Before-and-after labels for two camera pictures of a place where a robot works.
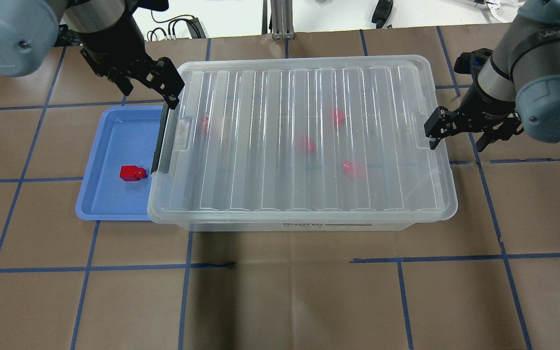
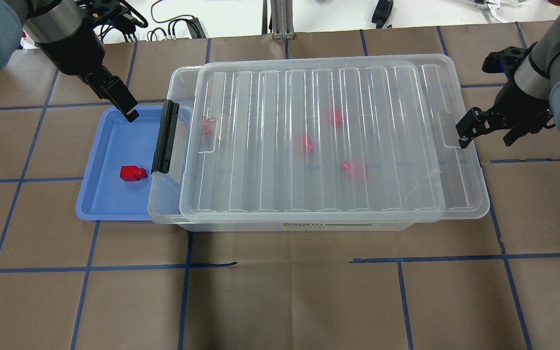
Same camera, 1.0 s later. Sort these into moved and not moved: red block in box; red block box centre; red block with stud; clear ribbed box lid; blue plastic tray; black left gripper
Moved: black left gripper; clear ribbed box lid
Not moved: red block box centre; blue plastic tray; red block in box; red block with stud
